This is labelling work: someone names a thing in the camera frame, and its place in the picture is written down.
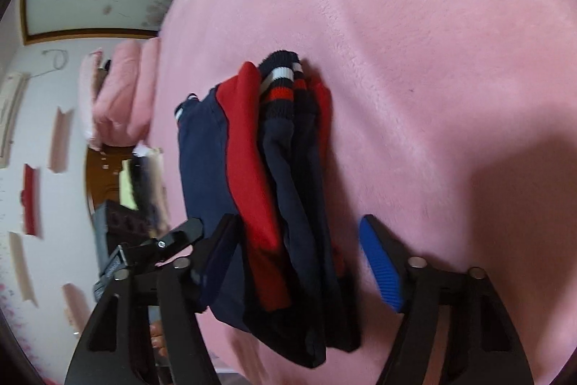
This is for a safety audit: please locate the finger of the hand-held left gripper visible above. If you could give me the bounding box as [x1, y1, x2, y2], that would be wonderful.
[130, 217, 204, 267]

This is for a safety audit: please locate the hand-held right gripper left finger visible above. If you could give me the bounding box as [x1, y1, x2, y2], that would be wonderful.
[64, 214, 245, 385]

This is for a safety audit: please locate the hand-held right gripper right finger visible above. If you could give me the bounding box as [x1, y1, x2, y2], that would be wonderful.
[359, 214, 536, 385]

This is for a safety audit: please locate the navy and red jacket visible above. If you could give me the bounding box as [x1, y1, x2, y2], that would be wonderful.
[174, 50, 362, 368]

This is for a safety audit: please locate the pile of folded clothes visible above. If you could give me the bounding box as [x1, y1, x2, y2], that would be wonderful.
[120, 145, 171, 233]

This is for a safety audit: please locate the person's left hand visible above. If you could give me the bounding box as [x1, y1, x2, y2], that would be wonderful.
[149, 321, 169, 363]

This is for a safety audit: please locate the dark grey box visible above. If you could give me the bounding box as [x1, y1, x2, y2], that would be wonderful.
[92, 199, 157, 278]

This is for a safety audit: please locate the brown wooden headboard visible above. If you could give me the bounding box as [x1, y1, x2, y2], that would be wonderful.
[85, 143, 137, 215]

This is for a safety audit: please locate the folded pink quilt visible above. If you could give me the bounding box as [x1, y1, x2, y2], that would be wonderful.
[92, 38, 163, 148]

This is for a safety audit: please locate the pink patterned pillow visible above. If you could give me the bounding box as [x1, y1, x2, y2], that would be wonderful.
[78, 50, 105, 150]

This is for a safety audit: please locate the white air conditioner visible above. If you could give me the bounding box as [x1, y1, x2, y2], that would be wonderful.
[0, 71, 28, 169]

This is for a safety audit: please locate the pink fleece blanket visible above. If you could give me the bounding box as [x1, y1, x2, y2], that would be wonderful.
[146, 0, 577, 385]

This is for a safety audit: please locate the beige wall strip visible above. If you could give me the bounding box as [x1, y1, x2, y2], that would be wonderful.
[8, 231, 39, 306]
[48, 106, 74, 175]
[62, 283, 92, 328]

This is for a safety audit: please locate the red wall strip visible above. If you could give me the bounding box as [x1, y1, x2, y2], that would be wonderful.
[21, 163, 42, 238]

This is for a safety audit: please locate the white wall cable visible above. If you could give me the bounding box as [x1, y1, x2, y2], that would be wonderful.
[28, 48, 69, 78]

